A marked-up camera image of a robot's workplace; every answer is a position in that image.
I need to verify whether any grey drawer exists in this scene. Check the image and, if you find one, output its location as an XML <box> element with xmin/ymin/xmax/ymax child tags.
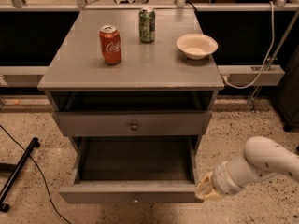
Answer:
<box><xmin>53</xmin><ymin>111</ymin><xmax>211</xmax><ymax>137</ymax></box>
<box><xmin>59</xmin><ymin>136</ymin><xmax>201</xmax><ymax>203</ymax></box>

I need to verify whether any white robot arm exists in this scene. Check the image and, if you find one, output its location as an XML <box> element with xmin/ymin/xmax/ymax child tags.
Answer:
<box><xmin>195</xmin><ymin>136</ymin><xmax>299</xmax><ymax>200</ymax></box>

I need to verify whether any grey wooden drawer cabinet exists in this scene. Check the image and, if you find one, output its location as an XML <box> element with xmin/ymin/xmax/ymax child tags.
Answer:
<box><xmin>37</xmin><ymin>8</ymin><xmax>225</xmax><ymax>185</ymax></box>

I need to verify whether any grey top drawer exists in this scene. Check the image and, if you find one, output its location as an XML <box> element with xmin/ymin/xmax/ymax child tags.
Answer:
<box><xmin>53</xmin><ymin>111</ymin><xmax>211</xmax><ymax>137</ymax></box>

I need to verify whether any white paper bowl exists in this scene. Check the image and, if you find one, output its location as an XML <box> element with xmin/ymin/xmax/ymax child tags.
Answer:
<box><xmin>177</xmin><ymin>34</ymin><xmax>218</xmax><ymax>60</ymax></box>

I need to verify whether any red cola can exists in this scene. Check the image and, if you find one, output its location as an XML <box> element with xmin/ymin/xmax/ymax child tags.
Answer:
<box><xmin>99</xmin><ymin>25</ymin><xmax>121</xmax><ymax>65</ymax></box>

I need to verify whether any green soda can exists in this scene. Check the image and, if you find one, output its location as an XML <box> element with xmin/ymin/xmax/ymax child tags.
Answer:
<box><xmin>138</xmin><ymin>7</ymin><xmax>155</xmax><ymax>43</ymax></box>

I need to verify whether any black stand leg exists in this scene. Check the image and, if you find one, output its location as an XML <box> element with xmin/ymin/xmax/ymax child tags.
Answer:
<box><xmin>0</xmin><ymin>137</ymin><xmax>40</xmax><ymax>213</ymax></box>

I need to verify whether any white cable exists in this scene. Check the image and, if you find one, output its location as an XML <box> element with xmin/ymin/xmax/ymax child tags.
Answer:
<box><xmin>221</xmin><ymin>1</ymin><xmax>276</xmax><ymax>90</ymax></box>

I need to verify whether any black floor cable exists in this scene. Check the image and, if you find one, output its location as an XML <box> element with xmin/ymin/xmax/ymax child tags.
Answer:
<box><xmin>0</xmin><ymin>124</ymin><xmax>73</xmax><ymax>224</ymax></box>

